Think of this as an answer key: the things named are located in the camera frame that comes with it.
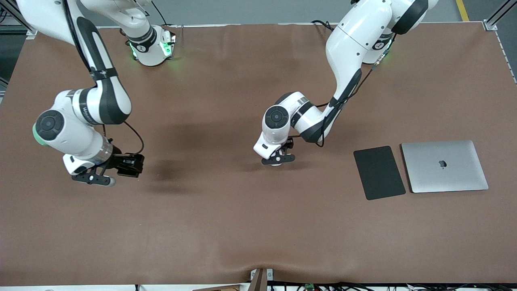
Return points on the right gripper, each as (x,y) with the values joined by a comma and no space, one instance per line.
(117,160)

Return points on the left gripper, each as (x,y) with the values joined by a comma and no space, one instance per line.
(289,144)

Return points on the white computer mouse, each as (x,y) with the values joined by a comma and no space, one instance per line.
(276,164)

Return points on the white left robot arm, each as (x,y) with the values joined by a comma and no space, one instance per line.
(351,36)

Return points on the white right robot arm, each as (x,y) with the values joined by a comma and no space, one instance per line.
(60,135)

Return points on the black mouse pad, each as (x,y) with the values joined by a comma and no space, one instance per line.
(379,173)

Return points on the brown table cover mat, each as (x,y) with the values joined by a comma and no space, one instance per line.
(258,222)

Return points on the green dinosaur plush toy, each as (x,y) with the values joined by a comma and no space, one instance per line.
(34,135)

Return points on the silver closed laptop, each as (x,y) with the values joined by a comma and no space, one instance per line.
(444,167)

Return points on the grey metal table bracket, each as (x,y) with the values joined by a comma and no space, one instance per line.
(260,281)

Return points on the aluminium frame profile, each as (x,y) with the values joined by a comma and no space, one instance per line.
(10,16)
(499,16)

